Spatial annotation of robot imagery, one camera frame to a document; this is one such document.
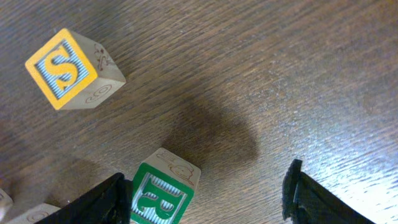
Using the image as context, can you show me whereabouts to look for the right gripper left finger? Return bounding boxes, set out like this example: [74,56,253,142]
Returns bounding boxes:
[37,172,133,224]

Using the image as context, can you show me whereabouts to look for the yellow S block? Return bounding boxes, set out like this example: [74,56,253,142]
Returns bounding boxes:
[25,28,126,110]

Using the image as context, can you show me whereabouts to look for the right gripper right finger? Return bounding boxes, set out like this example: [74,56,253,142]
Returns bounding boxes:
[282,159,372,224]

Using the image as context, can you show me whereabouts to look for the red 3 block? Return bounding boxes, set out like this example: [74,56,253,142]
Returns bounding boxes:
[6,203,60,224]

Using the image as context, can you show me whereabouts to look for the red M block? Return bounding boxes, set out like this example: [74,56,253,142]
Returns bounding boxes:
[0,189,13,220]

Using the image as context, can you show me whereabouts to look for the green R block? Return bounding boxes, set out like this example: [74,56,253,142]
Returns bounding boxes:
[131,147,201,224]

